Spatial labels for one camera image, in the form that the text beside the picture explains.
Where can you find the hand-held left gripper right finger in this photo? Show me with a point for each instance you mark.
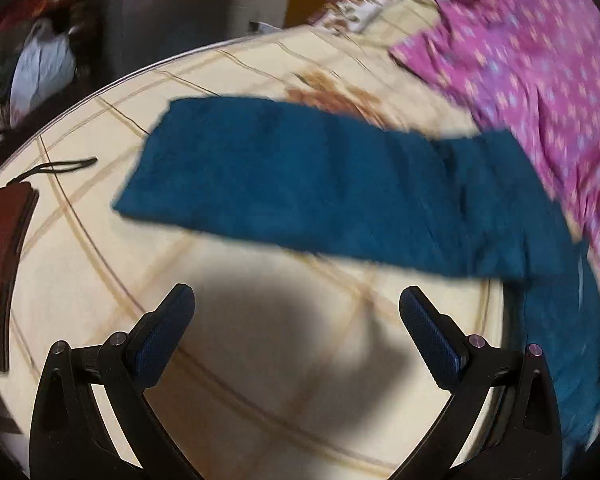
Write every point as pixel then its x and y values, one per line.
pixel 430 342

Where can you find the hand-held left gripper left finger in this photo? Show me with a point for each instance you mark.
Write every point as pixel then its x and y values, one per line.
pixel 156 355

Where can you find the teal quilted jacket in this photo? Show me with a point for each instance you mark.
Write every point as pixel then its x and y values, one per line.
pixel 305 185

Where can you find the pile of dark clothes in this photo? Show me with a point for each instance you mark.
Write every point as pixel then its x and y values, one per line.
pixel 15 5

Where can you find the cream checked rose bedsheet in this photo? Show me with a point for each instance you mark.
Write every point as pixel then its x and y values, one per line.
pixel 75 270

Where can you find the purple floral cloth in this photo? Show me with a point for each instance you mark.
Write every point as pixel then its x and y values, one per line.
pixel 520 60

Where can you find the white plastic bag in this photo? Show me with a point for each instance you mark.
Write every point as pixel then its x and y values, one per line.
pixel 42 70

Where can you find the floral pillow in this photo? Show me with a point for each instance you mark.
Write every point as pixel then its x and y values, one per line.
pixel 365 7

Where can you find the grey wardrobe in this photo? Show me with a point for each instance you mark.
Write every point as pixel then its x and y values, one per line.
pixel 180 5

